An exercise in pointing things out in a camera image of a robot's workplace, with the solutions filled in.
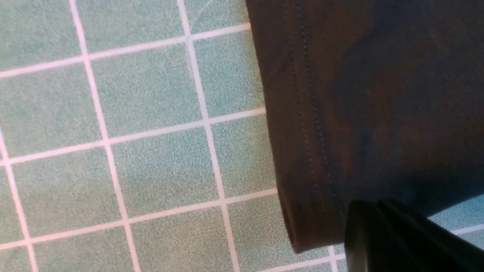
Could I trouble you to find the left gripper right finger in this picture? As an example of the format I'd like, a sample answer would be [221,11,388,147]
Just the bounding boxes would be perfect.
[378,200,483,272]

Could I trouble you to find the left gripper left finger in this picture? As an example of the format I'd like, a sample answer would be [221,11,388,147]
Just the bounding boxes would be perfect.
[344,200,420,272]

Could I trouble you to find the green checkered table mat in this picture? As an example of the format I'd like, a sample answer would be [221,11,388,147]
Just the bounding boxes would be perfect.
[1,0,483,272]

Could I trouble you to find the dark gray long-sleeved shirt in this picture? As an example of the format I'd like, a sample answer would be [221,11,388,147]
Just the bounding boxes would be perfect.
[246,0,484,253]

